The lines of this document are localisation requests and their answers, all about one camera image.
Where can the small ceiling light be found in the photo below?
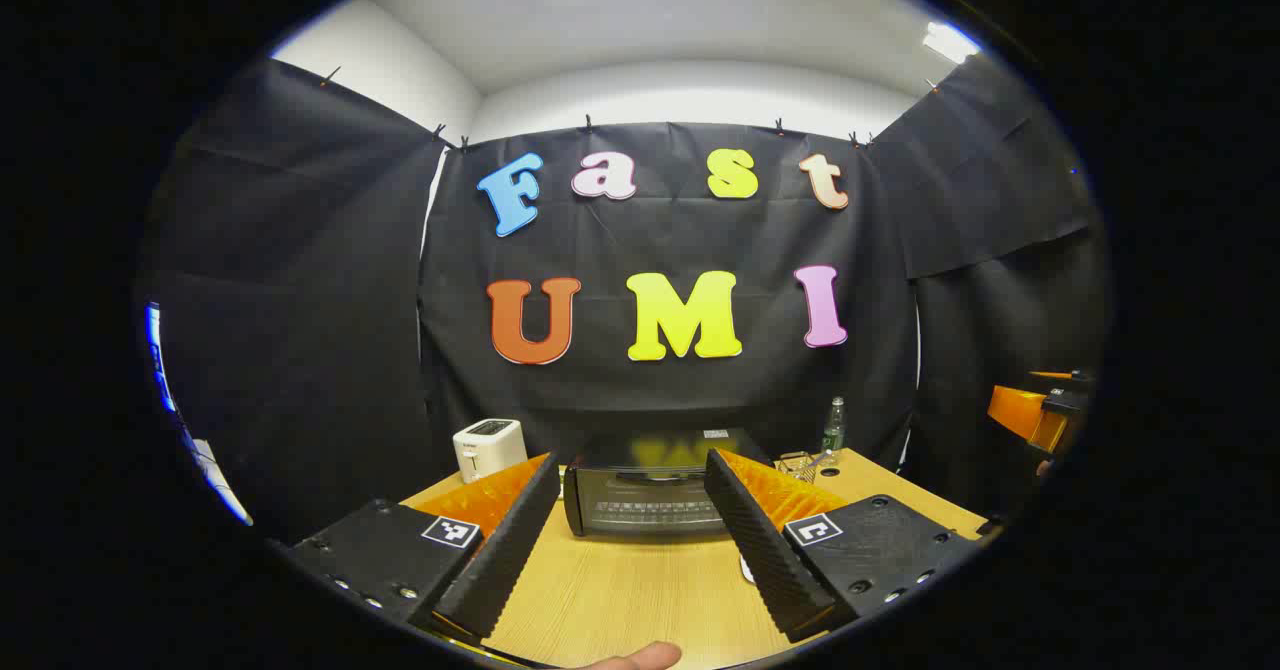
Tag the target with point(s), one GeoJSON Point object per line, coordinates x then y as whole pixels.
{"type": "Point", "coordinates": [950, 42]}

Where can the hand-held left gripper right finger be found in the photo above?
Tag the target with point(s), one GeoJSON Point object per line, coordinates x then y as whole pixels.
{"type": "Point", "coordinates": [760, 550]}

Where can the white printed sheet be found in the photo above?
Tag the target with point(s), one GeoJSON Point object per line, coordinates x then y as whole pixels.
{"type": "Point", "coordinates": [218, 480]}

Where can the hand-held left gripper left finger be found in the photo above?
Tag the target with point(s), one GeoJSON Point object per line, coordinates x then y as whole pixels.
{"type": "Point", "coordinates": [510, 560]}

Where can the clear plastic water bottle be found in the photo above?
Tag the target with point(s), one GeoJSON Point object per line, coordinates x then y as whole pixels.
{"type": "Point", "coordinates": [834, 430]}

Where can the white toaster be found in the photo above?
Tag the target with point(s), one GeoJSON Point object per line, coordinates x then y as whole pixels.
{"type": "Point", "coordinates": [488, 448]}

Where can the black backdrop cloth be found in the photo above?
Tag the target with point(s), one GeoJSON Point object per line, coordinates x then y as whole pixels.
{"type": "Point", "coordinates": [650, 240]}

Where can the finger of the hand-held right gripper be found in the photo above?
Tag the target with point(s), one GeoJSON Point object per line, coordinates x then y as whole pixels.
{"type": "Point", "coordinates": [1015, 410]}

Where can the black electric oven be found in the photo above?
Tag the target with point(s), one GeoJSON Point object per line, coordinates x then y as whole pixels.
{"type": "Point", "coordinates": [640, 500]}

